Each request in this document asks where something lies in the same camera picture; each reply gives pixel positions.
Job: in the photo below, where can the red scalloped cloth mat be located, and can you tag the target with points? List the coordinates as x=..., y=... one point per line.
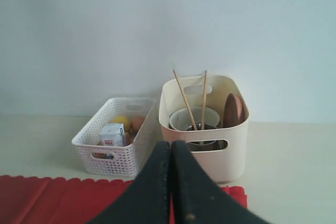
x=58, y=200

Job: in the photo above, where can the white perforated plastic basket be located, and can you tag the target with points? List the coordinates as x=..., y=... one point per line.
x=117, y=161

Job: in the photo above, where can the brown clay plate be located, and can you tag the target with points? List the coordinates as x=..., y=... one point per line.
x=234, y=113

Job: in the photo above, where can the yellow lemon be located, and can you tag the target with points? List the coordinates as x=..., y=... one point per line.
x=122, y=119

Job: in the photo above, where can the cream plastic bin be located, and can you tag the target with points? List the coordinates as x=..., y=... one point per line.
x=222, y=166

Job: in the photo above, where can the blue white milk carton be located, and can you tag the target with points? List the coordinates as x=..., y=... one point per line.
x=112, y=134

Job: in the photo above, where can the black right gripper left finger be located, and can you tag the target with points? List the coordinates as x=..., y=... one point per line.
x=147, y=199

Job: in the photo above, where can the stainless steel cup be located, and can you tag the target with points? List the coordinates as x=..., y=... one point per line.
x=209, y=145

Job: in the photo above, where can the orange fried chicken piece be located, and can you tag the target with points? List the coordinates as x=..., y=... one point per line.
x=128, y=138

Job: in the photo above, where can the pale green ceramic bowl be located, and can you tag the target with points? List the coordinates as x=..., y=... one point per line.
x=180, y=120

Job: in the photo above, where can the wooden chopstick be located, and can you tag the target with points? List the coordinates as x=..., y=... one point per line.
x=204, y=101
x=185, y=99

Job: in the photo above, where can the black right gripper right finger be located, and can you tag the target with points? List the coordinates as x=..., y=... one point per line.
x=198, y=199

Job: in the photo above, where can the brown egg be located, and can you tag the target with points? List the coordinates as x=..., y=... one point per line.
x=136, y=123

